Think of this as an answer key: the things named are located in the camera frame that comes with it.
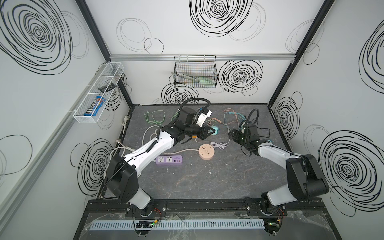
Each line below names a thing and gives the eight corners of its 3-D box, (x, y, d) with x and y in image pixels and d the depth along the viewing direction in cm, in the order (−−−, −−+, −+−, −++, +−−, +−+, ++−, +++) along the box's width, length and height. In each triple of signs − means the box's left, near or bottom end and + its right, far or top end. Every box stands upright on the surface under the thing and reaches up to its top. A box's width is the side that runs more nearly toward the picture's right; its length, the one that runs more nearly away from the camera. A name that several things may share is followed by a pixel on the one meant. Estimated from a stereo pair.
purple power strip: (155, 165, 90) (154, 163, 88) (157, 157, 93) (156, 155, 91) (182, 165, 90) (182, 163, 88) (182, 157, 93) (182, 155, 91)
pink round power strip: (198, 159, 92) (198, 157, 90) (198, 145, 99) (198, 143, 96) (214, 159, 92) (215, 157, 90) (213, 145, 99) (213, 143, 96)
